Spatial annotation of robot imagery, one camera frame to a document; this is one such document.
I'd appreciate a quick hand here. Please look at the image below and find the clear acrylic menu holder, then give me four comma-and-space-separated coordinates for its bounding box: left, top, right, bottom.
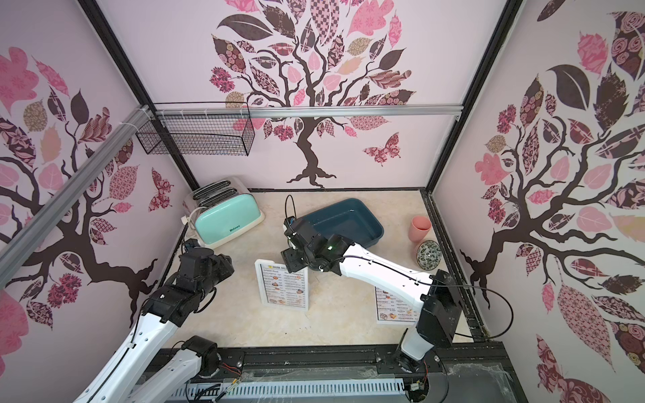
254, 259, 311, 312

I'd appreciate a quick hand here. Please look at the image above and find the old paper menu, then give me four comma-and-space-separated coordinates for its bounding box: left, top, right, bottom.
375, 287, 419, 326

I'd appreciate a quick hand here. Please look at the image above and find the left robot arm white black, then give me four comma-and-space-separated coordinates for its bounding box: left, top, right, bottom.
75, 248, 234, 402

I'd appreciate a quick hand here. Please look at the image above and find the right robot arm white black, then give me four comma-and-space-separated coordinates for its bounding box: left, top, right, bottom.
282, 216, 502, 374

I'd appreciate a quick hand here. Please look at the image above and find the teal plastic bin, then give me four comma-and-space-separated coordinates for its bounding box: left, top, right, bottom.
302, 198, 385, 249

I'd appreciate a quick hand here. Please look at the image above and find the mint green toaster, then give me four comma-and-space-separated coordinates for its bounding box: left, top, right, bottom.
182, 176, 265, 249

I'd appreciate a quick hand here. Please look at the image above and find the pink plastic cup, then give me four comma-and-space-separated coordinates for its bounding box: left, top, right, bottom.
408, 216, 433, 243

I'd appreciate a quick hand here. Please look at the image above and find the speckled round dish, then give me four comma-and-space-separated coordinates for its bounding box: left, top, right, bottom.
416, 239, 443, 271

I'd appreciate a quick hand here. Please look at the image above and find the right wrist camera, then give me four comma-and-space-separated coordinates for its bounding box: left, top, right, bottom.
283, 216, 302, 243

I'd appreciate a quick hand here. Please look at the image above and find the aluminium rail back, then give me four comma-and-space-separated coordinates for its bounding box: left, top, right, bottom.
155, 102, 464, 119

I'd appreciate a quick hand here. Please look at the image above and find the aluminium rail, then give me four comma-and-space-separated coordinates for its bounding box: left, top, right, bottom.
1, 105, 151, 288
155, 102, 464, 119

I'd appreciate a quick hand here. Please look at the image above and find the white slotted cable duct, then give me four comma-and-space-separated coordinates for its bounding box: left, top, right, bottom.
166, 379, 407, 402

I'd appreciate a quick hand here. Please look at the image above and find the black wire basket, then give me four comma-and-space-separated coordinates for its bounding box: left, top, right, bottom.
136, 101, 255, 156

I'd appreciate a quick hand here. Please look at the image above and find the aluminium rail left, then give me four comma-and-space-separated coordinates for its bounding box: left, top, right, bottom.
1, 105, 151, 288

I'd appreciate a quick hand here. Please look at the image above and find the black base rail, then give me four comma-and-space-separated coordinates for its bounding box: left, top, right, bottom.
135, 342, 515, 403

